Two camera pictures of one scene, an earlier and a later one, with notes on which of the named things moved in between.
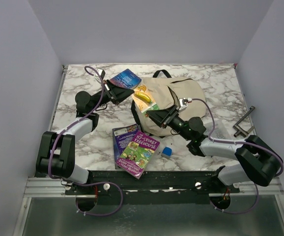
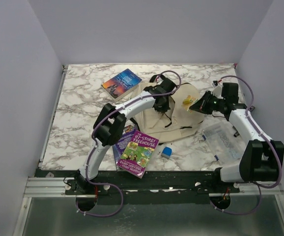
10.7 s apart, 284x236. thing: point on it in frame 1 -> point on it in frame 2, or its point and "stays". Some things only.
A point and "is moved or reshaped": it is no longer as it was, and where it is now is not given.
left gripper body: x=107 y=88 -> x=164 y=105
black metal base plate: x=153 y=188 stays
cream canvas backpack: x=166 y=91 is moved or reshaped
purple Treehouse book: x=138 y=154 stays
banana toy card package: x=144 y=99 is moved or reshaped
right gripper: x=161 y=115 -> x=201 y=105
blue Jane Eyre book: x=127 y=79 stays
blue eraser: x=167 y=152 stays
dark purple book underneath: x=122 y=137 stays
